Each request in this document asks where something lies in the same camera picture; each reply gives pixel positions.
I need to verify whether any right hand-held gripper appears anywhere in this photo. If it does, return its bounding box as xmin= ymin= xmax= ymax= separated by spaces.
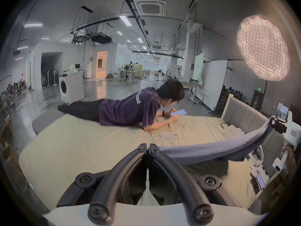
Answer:
xmin=269 ymin=111 xmax=301 ymax=173

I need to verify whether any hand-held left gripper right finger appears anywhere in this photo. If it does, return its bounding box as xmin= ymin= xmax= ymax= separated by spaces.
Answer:
xmin=149 ymin=143 xmax=240 ymax=225

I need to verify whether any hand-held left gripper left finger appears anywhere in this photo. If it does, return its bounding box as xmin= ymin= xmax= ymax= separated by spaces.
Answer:
xmin=56 ymin=143 xmax=148 ymax=225

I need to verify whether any dark blue garment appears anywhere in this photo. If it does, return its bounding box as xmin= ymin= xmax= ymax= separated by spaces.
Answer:
xmin=158 ymin=119 xmax=276 ymax=166

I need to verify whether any person's right hand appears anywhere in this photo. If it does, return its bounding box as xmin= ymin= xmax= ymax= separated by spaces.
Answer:
xmin=281 ymin=145 xmax=298 ymax=174

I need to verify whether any grey padded headboard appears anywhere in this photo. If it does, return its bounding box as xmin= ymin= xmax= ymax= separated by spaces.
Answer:
xmin=221 ymin=94 xmax=294 ymax=181

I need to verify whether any spare white hand-held gripper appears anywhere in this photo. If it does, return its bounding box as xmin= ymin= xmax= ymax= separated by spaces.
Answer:
xmin=246 ymin=145 xmax=265 ymax=167

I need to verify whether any bed with beige sheet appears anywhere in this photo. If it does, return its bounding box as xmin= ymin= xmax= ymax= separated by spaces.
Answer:
xmin=18 ymin=113 xmax=266 ymax=211

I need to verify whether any group of people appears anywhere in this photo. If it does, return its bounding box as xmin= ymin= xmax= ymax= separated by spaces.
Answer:
xmin=7 ymin=73 xmax=26 ymax=96
xmin=222 ymin=86 xmax=245 ymax=99

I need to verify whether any white card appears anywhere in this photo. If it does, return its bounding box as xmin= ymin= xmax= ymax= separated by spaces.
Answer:
xmin=160 ymin=132 xmax=180 ymax=139

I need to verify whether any phone with lit screen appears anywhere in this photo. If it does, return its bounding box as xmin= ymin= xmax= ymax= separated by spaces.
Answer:
xmin=255 ymin=173 xmax=266 ymax=190

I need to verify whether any round studio lamp on stand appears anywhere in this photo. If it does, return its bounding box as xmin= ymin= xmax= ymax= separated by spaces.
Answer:
xmin=237 ymin=15 xmax=290 ymax=113

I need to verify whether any white table on wheels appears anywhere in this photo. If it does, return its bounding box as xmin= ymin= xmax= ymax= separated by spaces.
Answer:
xmin=181 ymin=79 xmax=205 ymax=103

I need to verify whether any white washing machine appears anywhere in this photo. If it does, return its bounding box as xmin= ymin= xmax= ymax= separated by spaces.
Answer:
xmin=58 ymin=65 xmax=85 ymax=104

